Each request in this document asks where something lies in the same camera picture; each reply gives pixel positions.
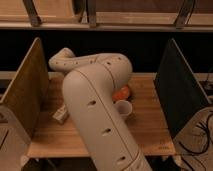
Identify white ceramic bowl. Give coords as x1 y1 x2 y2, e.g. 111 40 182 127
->
115 100 133 120

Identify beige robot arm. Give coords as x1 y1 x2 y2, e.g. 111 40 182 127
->
49 48 152 171

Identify orange round object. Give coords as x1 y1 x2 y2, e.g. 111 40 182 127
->
112 86 130 101

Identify white carton box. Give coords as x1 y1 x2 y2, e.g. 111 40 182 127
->
53 105 69 124

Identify right dark side panel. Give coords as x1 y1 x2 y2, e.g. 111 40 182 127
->
154 39 211 138

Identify left wooden side panel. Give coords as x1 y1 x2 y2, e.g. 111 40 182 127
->
0 38 49 143

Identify wooden back shelf frame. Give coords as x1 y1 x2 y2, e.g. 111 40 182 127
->
0 0 213 32

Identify black cables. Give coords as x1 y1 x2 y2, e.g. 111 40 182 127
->
178 111 213 171

